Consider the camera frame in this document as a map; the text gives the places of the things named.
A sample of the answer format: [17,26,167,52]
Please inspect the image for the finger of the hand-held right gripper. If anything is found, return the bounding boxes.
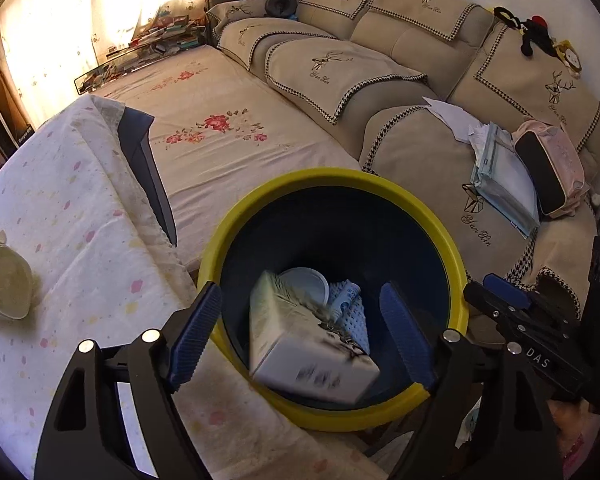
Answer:
[462,280,600,403]
[482,273,578,328]

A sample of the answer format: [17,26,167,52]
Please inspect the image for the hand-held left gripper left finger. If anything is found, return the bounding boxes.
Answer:
[34,281,223,480]

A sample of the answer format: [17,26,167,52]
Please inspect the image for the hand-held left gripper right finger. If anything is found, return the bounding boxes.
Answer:
[380,281,563,480]

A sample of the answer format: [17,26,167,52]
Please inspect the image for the white plastic bag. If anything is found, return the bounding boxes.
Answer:
[325,280,372,357]

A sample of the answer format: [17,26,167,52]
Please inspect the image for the white box with feather print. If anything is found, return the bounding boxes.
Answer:
[249,270,381,406]

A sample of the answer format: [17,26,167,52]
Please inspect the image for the white round lid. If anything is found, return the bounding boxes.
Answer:
[278,267,331,313]

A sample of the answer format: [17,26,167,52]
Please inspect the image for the yellow rimmed dark bin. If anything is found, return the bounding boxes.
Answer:
[196,167,470,433]

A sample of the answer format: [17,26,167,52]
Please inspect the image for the green and white yogurt cup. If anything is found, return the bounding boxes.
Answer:
[0,230,35,322]

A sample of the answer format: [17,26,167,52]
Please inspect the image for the pink floral clothing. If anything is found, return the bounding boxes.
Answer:
[550,395,600,480]

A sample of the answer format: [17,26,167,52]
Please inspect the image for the pink bag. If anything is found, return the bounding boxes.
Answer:
[511,120,589,219]

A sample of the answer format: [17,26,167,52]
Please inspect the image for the white spotted tablecloth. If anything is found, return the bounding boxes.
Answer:
[0,95,381,480]

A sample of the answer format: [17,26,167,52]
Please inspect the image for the floral bed sheet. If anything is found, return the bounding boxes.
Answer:
[92,45,377,272]

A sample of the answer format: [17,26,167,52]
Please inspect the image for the white papers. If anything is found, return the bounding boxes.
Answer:
[422,97,492,144]

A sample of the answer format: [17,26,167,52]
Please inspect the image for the dark blue cloth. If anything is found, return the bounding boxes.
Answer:
[116,105,177,249]

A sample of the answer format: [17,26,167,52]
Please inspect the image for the beige sofa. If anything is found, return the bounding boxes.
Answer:
[205,0,600,342]

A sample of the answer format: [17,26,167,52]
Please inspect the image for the black and yellow monkey plush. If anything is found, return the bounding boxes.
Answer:
[492,6,584,79]

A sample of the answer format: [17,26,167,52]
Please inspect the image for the cluttered glass coffee table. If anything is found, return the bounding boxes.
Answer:
[74,21,209,97]

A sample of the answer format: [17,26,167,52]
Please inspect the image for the cream embroidered curtains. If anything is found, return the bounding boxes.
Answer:
[0,0,217,127]

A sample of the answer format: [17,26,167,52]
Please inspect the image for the grey neck pillow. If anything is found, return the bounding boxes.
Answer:
[265,0,302,22]

